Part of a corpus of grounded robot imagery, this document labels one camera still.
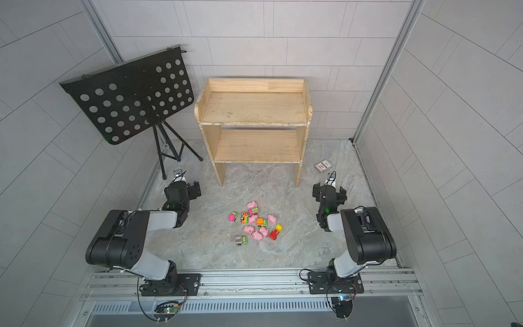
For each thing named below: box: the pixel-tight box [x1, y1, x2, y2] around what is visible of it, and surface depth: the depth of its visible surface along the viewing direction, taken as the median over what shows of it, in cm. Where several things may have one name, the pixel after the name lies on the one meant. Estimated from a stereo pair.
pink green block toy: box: [248, 207, 260, 218], surface depth 88 cm
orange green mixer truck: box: [256, 218, 268, 228], surface depth 86 cm
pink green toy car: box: [228, 211, 239, 223], surface depth 88 cm
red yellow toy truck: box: [268, 223, 284, 241], surface depth 84 cm
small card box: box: [313, 159, 333, 174], surface depth 107 cm
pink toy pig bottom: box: [251, 231, 263, 242], surface depth 82 cm
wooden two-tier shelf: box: [194, 78, 314, 188], surface depth 78 cm
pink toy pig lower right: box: [258, 226, 269, 238], surface depth 84 cm
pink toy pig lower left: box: [243, 224, 255, 236], surface depth 84 cm
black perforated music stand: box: [59, 44, 203, 180], surface depth 73 cm
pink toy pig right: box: [266, 213, 278, 225], surface depth 87 cm
